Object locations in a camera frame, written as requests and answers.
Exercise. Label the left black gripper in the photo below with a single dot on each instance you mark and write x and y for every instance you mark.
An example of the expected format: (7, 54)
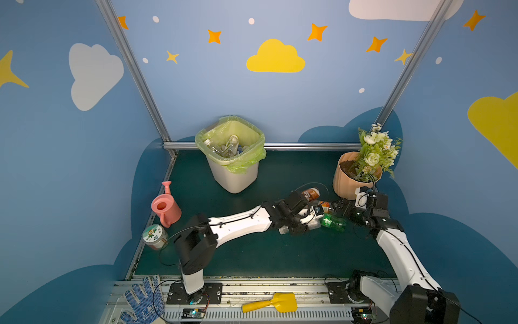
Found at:
(301, 214)

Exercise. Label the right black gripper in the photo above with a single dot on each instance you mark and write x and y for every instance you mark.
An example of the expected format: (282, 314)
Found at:
(347, 210)

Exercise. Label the orange label bottle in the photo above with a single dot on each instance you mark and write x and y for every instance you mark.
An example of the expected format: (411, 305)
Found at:
(327, 207)

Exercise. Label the clear bottle white label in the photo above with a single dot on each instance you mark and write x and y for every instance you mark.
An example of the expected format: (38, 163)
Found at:
(284, 230)

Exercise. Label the green plastic bottle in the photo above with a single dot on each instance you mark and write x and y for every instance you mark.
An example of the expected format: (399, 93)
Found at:
(333, 222)

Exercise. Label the lime label jar bottle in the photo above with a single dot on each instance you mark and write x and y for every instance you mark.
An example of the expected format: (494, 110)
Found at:
(231, 147)

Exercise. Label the clear bottle white cap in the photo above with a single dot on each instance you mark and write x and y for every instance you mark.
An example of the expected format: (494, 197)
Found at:
(214, 148)

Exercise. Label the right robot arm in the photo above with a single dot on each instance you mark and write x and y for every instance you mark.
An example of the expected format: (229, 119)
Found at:
(417, 298)

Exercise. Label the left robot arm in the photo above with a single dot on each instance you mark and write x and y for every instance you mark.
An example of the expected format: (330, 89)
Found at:
(196, 244)

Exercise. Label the white trash bin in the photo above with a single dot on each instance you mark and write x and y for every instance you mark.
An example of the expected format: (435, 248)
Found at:
(231, 182)

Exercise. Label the green plastic bin liner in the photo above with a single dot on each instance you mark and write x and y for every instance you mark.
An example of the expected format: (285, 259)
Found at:
(252, 141)

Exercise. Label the white artificial flowers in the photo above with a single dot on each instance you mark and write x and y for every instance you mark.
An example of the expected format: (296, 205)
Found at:
(378, 153)

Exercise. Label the yellow plastic shovel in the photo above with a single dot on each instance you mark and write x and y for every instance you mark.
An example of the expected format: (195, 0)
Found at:
(283, 303)

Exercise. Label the right controller board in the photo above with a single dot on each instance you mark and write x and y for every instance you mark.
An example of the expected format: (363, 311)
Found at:
(363, 315)

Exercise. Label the controller board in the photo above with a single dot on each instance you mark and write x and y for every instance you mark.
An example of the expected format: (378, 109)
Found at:
(193, 314)
(363, 315)

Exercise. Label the pink watering can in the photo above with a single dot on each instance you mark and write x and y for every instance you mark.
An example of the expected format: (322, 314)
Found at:
(166, 207)

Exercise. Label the green round tin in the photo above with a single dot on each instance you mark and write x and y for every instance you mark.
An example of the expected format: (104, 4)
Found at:
(155, 237)

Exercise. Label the left controller board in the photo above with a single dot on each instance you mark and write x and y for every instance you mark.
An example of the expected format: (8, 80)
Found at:
(193, 314)

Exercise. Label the blue dotted work glove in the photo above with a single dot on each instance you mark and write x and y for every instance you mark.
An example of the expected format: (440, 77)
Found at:
(146, 302)

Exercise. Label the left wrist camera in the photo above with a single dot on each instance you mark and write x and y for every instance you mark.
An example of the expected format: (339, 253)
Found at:
(312, 222)

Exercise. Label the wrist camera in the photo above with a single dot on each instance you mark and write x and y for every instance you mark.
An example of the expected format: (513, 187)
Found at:
(361, 198)
(312, 222)

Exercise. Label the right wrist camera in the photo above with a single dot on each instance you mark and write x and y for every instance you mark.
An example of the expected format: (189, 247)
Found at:
(361, 198)

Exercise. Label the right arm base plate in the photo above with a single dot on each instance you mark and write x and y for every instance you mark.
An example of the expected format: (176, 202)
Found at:
(340, 292)

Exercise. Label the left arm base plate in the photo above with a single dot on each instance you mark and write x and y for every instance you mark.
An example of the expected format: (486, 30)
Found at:
(211, 293)

